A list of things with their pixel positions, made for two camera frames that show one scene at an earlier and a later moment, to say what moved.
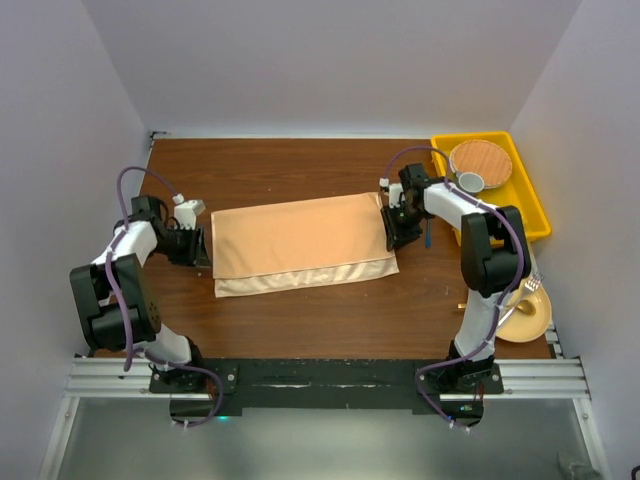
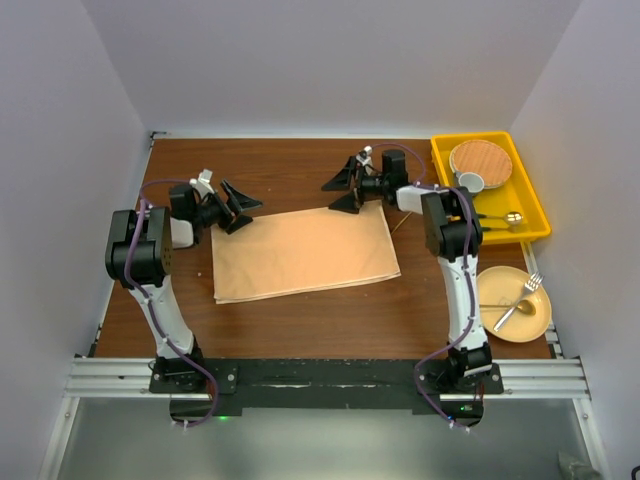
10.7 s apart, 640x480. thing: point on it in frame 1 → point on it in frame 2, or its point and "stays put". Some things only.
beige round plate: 524,315 stays put
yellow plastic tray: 518,191 stays put
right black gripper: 397,236 → 353,201
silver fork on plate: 531,285 stays put
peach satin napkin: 299,246 stays put
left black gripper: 196,251 → 227,215
